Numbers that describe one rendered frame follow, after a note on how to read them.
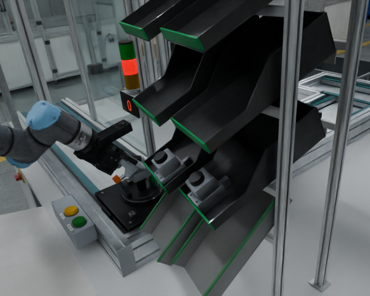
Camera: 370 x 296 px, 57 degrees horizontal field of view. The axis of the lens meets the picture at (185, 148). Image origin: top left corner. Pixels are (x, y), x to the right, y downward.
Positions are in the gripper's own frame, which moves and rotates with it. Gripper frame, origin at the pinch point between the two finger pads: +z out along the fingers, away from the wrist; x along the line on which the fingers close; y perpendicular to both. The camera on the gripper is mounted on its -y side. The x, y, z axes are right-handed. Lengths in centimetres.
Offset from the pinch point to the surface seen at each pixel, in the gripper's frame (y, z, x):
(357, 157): -49, 74, 25
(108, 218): 19.1, -0.1, 2.4
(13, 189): 92, 64, -214
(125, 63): -24.4, -13.7, -17.6
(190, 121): -13.9, -24.3, 37.7
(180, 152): -8.8, -10.8, 25.3
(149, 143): -6.8, 12.5, -17.5
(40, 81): -3, -4, -106
